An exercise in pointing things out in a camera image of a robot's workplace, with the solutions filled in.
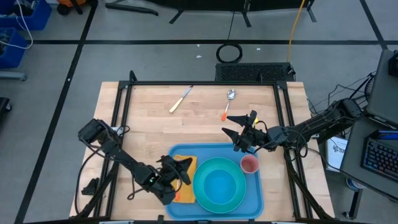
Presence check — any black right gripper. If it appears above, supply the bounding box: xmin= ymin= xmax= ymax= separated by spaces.
xmin=221 ymin=110 xmax=272 ymax=154

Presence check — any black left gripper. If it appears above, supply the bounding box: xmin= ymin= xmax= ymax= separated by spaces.
xmin=141 ymin=155 xmax=193 ymax=207

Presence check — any orange-handled metal spoon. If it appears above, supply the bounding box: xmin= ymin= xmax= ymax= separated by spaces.
xmin=221 ymin=88 xmax=237 ymax=123

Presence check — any yellow cloth napkin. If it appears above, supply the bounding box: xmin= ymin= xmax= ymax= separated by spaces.
xmin=171 ymin=154 xmax=199 ymax=205

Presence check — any teal green shallow plate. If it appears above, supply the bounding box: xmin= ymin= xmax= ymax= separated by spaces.
xmin=192 ymin=156 xmax=248 ymax=215

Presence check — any pink ribbed cup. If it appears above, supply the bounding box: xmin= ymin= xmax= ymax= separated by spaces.
xmin=239 ymin=154 xmax=261 ymax=175

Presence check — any blue ribbed bowl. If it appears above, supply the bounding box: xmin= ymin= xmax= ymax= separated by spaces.
xmin=203 ymin=169 xmax=238 ymax=205

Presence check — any blue plastic tray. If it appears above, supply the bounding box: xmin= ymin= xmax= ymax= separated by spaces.
xmin=164 ymin=142 xmax=266 ymax=222

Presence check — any black perforated computer case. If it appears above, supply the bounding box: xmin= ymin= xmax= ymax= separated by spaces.
xmin=215 ymin=62 xmax=297 ymax=83

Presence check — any white printed paper sheet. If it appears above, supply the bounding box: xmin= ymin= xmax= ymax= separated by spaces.
xmin=325 ymin=136 xmax=349 ymax=172

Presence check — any grey desk with keyboard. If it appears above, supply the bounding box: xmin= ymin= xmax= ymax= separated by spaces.
xmin=340 ymin=114 xmax=398 ymax=200

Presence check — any black partition screen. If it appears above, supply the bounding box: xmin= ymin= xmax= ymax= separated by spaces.
xmin=146 ymin=0 xmax=318 ymax=29

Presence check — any black backlit keyboard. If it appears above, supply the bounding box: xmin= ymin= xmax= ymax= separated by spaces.
xmin=361 ymin=136 xmax=398 ymax=184

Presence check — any grey side desk top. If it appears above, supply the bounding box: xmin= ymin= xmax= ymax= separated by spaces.
xmin=366 ymin=49 xmax=398 ymax=126

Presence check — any black floor stand bar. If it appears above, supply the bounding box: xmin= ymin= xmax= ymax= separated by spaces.
xmin=104 ymin=2 xmax=160 ymax=17

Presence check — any orange and black bag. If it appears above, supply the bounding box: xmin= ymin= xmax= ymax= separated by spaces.
xmin=57 ymin=0 xmax=98 ymax=16

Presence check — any blue storage bin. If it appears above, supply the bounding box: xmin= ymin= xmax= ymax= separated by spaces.
xmin=0 ymin=0 xmax=53 ymax=32
xmin=0 ymin=27 xmax=29 ymax=70

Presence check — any black table frame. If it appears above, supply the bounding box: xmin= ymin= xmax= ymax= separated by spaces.
xmin=70 ymin=70 xmax=336 ymax=224

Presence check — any cream-handled metal knife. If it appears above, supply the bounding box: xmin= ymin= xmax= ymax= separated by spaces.
xmin=168 ymin=85 xmax=195 ymax=114

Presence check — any coiled black cable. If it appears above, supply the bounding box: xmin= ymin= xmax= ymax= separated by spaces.
xmin=215 ymin=42 xmax=244 ymax=64

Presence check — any black clamp bracket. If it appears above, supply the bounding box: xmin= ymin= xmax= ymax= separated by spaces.
xmin=81 ymin=177 xmax=101 ymax=197

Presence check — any black arm base cable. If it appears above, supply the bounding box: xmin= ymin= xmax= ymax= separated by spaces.
xmin=74 ymin=144 xmax=105 ymax=216

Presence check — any yellow hanging cable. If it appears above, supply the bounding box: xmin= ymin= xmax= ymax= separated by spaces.
xmin=286 ymin=0 xmax=307 ymax=63

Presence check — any white cable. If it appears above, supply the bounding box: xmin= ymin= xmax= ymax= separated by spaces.
xmin=0 ymin=0 xmax=34 ymax=50

